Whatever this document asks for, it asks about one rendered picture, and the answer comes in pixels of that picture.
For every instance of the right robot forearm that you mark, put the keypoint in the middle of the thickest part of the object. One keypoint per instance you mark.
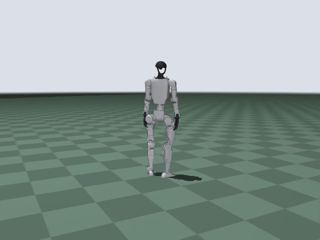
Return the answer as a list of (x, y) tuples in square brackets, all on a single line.
[(176, 107)]

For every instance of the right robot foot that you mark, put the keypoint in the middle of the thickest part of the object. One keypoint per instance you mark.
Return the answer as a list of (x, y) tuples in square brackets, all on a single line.
[(164, 175)]

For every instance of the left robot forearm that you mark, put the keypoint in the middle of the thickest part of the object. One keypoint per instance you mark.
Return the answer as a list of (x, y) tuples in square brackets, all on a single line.
[(146, 106)]

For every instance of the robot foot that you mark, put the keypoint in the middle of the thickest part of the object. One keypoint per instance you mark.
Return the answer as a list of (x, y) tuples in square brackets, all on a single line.
[(151, 172), (164, 175)]

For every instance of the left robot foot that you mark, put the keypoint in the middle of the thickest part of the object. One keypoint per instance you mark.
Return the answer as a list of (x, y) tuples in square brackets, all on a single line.
[(151, 172)]

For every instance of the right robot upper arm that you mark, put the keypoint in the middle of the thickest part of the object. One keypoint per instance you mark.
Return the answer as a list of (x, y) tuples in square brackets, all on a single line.
[(173, 85)]

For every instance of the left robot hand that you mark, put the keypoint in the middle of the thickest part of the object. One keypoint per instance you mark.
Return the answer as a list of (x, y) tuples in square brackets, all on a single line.
[(144, 120)]

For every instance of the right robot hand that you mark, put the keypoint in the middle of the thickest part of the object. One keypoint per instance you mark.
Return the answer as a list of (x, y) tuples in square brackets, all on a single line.
[(176, 121)]

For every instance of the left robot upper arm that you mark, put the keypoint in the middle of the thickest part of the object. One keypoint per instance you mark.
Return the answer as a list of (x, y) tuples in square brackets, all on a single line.
[(148, 97)]

